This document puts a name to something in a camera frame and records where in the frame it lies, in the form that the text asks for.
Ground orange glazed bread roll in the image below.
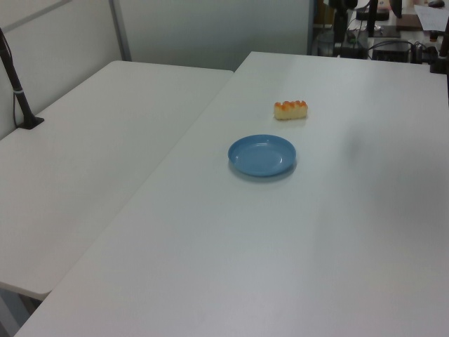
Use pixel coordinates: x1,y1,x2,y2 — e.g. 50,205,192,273
273,99,310,121

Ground blue round plastic plate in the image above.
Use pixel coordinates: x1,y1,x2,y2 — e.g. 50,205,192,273
227,133,297,177

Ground white adjacent table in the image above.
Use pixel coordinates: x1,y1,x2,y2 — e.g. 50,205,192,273
0,60,235,301

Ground blue partition edge strip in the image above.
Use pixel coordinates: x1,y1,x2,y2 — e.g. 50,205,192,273
307,0,317,56

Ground black electronics box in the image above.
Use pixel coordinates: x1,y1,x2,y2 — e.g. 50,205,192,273
370,39,412,64

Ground brown thin pole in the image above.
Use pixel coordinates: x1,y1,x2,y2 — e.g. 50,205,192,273
366,0,379,37

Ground dark clamp stand with pole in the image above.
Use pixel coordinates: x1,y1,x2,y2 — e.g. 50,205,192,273
428,19,449,75

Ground white paper sheet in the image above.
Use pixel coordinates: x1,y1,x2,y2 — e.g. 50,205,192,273
413,4,448,33

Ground grey partition frame post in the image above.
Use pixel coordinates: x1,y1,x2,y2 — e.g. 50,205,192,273
107,0,133,62

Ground black background post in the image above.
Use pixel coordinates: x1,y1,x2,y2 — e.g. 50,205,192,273
328,0,358,58

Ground black slanted camera stand pole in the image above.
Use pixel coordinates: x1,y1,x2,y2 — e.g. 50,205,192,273
0,27,46,131

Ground black background cables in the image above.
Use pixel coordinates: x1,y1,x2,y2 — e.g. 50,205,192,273
409,40,440,65

